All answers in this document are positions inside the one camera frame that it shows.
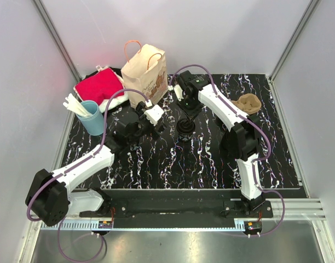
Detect black plastic cup lid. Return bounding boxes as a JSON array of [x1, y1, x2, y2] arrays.
[[176, 118, 195, 135]]

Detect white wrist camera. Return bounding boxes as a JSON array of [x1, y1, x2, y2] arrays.
[[143, 100, 164, 127], [168, 84, 183, 101]]

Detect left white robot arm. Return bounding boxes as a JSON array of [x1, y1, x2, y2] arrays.
[[25, 108, 166, 226]]

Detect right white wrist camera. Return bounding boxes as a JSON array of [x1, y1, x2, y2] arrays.
[[168, 84, 183, 101]]

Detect white stirrer sticks bundle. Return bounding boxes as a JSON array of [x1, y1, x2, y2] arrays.
[[63, 93, 93, 118]]

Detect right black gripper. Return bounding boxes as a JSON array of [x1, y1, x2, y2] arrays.
[[175, 95, 203, 123]]

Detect light blue cup holder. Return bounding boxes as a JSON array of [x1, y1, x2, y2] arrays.
[[76, 100, 105, 136]]

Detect black cup stack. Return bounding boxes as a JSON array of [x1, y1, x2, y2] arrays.
[[122, 138, 140, 152]]

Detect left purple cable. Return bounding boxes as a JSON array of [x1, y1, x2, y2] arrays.
[[25, 89, 153, 261]]

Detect aluminium rail frame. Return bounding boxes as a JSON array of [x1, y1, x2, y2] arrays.
[[19, 0, 335, 263]]

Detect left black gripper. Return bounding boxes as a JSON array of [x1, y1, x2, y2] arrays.
[[128, 102, 166, 145]]

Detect cream bear paper bag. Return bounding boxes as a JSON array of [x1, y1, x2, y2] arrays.
[[121, 44, 168, 108]]

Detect red napkin stack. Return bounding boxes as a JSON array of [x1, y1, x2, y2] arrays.
[[73, 65, 124, 113]]

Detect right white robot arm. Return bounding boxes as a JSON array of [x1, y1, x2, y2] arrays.
[[174, 71, 265, 217]]

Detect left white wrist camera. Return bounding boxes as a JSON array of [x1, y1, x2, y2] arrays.
[[143, 100, 164, 127]]

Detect black napkin tray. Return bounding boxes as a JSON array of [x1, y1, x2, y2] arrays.
[[83, 67, 123, 80]]

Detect single black paper cup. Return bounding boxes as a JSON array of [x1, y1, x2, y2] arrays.
[[178, 131, 195, 142]]

